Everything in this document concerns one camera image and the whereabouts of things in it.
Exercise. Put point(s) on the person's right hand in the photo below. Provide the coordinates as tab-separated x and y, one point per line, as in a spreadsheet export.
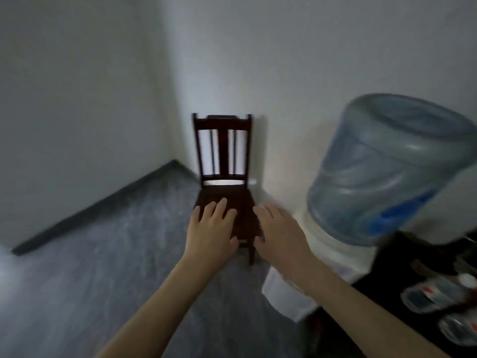
283	246

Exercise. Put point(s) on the person's left hand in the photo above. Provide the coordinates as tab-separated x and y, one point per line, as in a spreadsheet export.
210	242

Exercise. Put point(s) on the clear water bottle red label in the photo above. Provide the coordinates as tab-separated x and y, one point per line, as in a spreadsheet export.
428	298
458	329

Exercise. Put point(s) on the person's right forearm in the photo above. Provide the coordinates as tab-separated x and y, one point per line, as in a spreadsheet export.
365	316

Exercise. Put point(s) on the person's left forearm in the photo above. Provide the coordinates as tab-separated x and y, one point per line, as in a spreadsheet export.
156	316

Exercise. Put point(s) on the white water dispenser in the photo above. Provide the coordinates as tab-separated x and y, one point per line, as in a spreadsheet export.
335	257

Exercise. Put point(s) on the large blue water jug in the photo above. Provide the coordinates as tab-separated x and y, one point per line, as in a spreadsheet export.
391	156

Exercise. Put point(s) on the dark wooden chair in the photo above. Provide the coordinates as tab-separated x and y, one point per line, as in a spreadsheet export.
223	130

